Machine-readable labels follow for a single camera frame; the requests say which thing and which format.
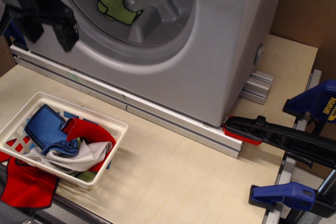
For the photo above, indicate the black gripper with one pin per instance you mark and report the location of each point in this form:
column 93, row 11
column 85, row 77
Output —
column 53, row 12

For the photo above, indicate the green cloth with black trim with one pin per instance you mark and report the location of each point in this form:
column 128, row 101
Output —
column 115, row 10

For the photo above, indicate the grey toy washing machine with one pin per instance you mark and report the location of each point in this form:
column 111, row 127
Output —
column 189, row 56

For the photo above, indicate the blue cloth with black trim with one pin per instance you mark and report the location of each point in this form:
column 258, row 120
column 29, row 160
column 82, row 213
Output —
column 44, row 128

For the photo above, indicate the red cloth in basket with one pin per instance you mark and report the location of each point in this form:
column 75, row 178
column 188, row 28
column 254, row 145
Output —
column 89, row 132

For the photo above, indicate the white plastic basket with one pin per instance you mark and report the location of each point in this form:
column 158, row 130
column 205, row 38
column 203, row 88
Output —
column 13, row 143

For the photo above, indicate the grey white cloth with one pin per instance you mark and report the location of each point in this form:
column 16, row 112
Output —
column 90, row 157

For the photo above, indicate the green cloth at basket bottom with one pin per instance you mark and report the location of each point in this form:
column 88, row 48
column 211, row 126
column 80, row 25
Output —
column 86, row 176

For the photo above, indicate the red cloth under basket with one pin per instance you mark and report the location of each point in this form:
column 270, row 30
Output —
column 27, row 187

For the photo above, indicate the short aluminium extrusion piece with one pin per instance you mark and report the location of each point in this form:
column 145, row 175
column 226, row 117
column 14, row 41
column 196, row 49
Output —
column 257, row 87

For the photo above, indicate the brown cardboard box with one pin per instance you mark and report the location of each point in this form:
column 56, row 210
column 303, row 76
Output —
column 311, row 22

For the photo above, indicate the blue Irwin clamp upper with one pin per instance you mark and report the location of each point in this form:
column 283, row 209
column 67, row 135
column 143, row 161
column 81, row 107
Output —
column 319, row 101

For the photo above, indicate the black red bar clamp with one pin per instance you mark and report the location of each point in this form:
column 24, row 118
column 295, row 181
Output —
column 299, row 144

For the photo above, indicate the blue clamp lower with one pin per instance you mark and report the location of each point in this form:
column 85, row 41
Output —
column 293, row 195

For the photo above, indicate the long aluminium extrusion rail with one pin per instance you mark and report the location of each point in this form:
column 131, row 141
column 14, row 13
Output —
column 211, row 136

